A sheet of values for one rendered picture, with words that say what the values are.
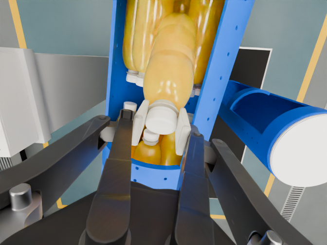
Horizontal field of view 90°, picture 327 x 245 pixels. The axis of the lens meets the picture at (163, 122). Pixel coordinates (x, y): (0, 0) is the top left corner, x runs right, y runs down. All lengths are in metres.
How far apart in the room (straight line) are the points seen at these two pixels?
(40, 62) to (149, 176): 0.56
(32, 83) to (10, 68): 0.07
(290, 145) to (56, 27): 1.76
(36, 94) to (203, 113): 0.55
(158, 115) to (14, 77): 0.54
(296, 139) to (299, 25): 1.31
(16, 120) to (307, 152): 0.93
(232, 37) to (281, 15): 1.45
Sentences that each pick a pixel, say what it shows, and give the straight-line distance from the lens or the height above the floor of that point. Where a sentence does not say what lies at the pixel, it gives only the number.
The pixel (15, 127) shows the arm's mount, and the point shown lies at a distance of 0.67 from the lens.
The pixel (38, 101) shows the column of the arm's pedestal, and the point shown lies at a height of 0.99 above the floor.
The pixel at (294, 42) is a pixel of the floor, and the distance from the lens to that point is 1.84.
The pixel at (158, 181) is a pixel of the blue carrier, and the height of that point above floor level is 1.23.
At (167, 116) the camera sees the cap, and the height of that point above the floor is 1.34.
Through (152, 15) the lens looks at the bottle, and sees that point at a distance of 0.37.
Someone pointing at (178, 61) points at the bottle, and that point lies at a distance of 0.23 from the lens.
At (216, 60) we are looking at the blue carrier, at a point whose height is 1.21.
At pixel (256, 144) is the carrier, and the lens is 0.74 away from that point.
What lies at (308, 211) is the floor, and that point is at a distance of 2.86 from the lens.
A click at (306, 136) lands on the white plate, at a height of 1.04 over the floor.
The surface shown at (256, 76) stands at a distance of 1.54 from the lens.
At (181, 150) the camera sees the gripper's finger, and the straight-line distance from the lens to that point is 0.16.
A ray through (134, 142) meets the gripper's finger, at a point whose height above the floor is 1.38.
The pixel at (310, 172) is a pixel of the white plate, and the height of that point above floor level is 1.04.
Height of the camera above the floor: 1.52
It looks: 69 degrees down
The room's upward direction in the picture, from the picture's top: 175 degrees counter-clockwise
